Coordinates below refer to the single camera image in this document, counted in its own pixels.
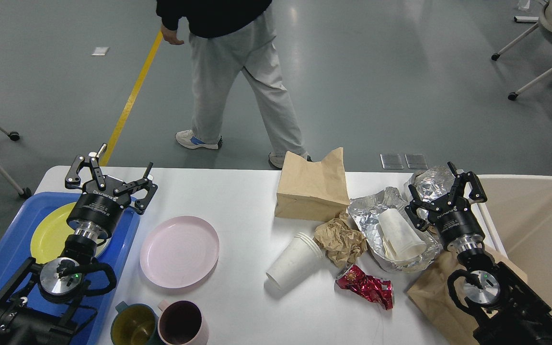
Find crushed red can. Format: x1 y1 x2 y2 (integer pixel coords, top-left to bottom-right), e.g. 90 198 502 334
335 264 394 311

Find blue plastic tray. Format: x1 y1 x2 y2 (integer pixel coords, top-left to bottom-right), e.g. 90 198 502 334
0 192 140 345

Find crumpled foil ball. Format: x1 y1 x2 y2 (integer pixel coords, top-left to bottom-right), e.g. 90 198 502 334
402 166 454 202

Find stacked white paper cups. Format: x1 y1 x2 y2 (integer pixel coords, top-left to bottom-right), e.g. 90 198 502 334
265 233 324 290

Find person in grey trousers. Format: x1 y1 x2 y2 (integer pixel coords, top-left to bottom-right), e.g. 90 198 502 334
156 0 310 169

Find aluminium foil tray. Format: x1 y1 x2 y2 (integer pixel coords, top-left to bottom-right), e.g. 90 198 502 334
348 186 441 273

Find white paper cup in foil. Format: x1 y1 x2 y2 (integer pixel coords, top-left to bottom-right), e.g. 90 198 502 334
378 209 427 261

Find flat brown paper bag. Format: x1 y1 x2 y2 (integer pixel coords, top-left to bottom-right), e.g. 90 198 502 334
407 251 478 345

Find teal mug yellow inside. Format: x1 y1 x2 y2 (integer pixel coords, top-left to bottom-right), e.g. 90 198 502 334
110 301 163 345

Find crumpled brown paper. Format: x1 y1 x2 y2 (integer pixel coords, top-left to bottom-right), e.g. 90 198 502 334
313 211 368 269

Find metal floor socket plate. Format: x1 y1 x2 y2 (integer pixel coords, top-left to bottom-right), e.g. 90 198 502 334
379 154 404 170

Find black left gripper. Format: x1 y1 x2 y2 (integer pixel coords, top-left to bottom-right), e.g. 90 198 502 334
65 143 158 240

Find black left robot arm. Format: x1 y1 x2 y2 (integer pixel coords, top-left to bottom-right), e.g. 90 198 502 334
0 144 158 345

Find pink plate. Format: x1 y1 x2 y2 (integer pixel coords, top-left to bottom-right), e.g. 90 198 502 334
139 216 220 288

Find yellow plate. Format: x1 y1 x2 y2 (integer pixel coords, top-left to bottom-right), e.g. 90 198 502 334
30 202 112 264

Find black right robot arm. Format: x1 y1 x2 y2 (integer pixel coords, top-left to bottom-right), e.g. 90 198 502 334
405 162 552 345

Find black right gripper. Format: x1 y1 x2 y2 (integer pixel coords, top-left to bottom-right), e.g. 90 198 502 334
405 161 488 250

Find pink mug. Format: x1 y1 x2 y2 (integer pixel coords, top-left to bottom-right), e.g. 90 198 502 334
157 300 209 345

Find beige plastic bin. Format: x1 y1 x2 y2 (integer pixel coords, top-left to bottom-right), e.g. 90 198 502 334
479 174 552 308

